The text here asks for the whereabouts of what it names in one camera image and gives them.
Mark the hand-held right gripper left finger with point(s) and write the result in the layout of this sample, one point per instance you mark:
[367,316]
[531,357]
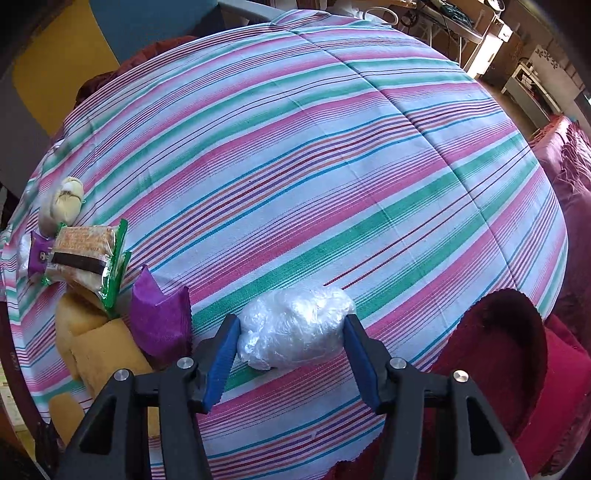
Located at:
[221,362]

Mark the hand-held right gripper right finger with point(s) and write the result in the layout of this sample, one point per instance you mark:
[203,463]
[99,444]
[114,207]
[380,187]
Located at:
[364,364]

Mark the purple cloth pouch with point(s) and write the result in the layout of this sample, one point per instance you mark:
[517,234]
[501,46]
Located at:
[159,323]

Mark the clear plastic wrap bundle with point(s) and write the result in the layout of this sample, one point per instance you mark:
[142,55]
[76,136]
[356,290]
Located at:
[295,327]

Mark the green-edged cracker packet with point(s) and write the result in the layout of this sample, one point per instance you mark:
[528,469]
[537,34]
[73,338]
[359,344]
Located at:
[108,290]
[83,247]

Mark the striped tablecloth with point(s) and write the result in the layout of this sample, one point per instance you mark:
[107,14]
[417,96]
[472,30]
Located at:
[295,184]

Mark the shiny purple snack packet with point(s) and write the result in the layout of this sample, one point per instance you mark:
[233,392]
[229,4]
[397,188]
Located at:
[39,251]

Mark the white wrapped snack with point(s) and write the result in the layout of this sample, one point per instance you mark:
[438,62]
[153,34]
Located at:
[67,198]

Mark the maroon fringed blanket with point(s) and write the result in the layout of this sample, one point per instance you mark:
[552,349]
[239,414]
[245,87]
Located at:
[572,184]

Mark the maroon crumpled cloth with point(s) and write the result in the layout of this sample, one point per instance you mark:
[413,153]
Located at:
[99,87]

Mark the white cabinet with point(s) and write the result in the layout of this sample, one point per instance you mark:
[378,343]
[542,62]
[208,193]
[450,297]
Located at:
[531,92]

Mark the white table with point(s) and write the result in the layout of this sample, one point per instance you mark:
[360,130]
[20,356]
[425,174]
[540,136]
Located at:
[485,50]

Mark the grey yellow blue chair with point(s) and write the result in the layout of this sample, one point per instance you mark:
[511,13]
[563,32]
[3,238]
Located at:
[60,60]

